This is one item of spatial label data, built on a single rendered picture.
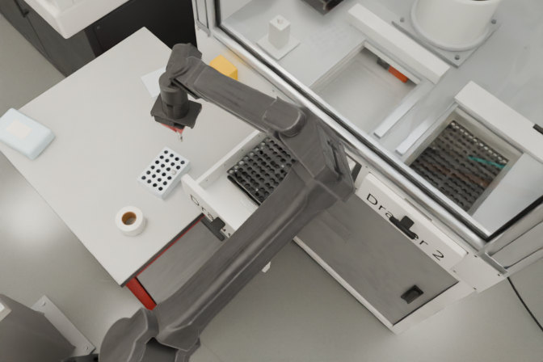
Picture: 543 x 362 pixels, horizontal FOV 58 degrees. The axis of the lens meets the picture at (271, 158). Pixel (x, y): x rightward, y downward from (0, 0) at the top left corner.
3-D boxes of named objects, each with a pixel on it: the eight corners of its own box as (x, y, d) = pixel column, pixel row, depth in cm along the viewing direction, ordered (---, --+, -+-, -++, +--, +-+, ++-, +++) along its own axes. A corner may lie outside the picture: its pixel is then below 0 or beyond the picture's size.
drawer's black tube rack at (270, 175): (275, 227, 123) (277, 218, 117) (227, 182, 128) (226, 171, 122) (334, 171, 131) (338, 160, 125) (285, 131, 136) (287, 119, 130)
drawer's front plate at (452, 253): (446, 271, 121) (464, 258, 111) (355, 194, 130) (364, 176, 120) (450, 266, 122) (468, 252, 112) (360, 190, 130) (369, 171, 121)
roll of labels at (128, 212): (117, 213, 130) (114, 208, 127) (144, 209, 131) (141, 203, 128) (119, 238, 127) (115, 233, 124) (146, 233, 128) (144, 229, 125)
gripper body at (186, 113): (161, 95, 114) (157, 76, 108) (203, 107, 114) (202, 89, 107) (149, 117, 111) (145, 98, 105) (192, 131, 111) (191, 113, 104)
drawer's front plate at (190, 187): (264, 273, 119) (266, 260, 109) (185, 195, 128) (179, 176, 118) (269, 268, 119) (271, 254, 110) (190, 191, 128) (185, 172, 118)
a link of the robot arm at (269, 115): (284, 139, 65) (327, 176, 72) (309, 104, 65) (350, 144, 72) (163, 70, 98) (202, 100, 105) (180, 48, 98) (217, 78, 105)
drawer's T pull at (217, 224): (221, 242, 114) (221, 241, 112) (199, 220, 116) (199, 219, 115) (233, 232, 115) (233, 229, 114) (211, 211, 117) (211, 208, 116)
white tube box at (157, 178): (163, 200, 133) (161, 195, 129) (139, 185, 135) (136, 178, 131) (191, 166, 138) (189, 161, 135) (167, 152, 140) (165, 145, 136)
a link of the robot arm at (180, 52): (183, 68, 94) (214, 93, 100) (198, 24, 100) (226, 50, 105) (145, 85, 102) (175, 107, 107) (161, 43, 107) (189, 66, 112)
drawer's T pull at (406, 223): (412, 241, 116) (414, 238, 115) (387, 220, 118) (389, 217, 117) (421, 230, 117) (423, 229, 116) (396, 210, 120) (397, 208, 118)
